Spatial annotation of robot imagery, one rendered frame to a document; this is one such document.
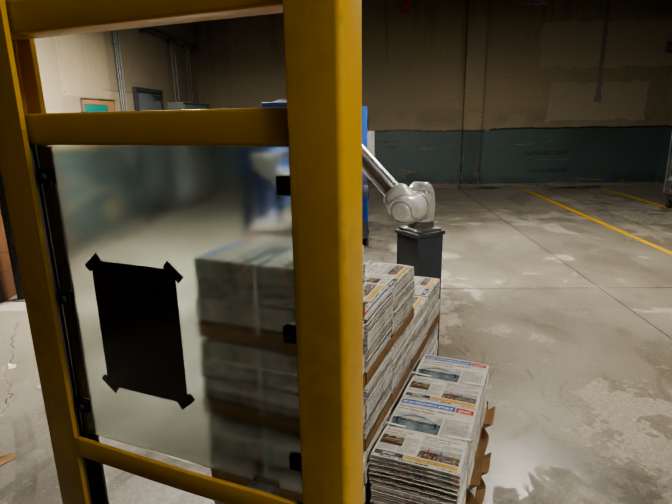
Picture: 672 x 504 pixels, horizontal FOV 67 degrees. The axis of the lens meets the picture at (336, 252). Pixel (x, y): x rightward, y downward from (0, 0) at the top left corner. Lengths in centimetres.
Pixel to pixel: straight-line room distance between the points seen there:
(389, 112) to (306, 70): 1078
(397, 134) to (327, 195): 1081
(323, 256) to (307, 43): 31
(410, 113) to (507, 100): 208
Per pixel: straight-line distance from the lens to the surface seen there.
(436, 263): 296
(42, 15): 112
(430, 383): 213
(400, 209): 262
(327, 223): 77
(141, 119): 96
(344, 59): 76
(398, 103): 1156
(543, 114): 1221
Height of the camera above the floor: 164
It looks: 15 degrees down
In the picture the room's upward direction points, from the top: 1 degrees counter-clockwise
